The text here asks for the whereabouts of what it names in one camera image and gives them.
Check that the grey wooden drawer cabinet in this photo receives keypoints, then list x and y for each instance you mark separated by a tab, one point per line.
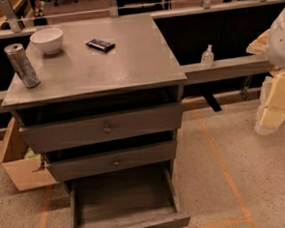
109	100

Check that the brown cardboard box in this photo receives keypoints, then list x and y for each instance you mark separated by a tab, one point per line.
25	172

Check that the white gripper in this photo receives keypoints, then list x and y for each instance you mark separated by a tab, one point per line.
281	43

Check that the grey top drawer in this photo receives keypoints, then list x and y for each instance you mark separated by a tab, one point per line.
106	127

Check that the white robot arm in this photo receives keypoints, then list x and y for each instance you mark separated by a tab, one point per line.
276	42

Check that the silver drink can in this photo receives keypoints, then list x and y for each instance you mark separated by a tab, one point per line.
21	64

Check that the grey open bottom drawer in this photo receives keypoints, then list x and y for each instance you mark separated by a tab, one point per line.
141	197

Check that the clear sanitizer bottle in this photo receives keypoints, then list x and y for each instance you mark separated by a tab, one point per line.
207	57

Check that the white ceramic bowl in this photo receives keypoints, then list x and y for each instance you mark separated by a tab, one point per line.
48	41

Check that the grey middle drawer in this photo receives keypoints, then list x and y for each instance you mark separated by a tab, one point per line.
80	167

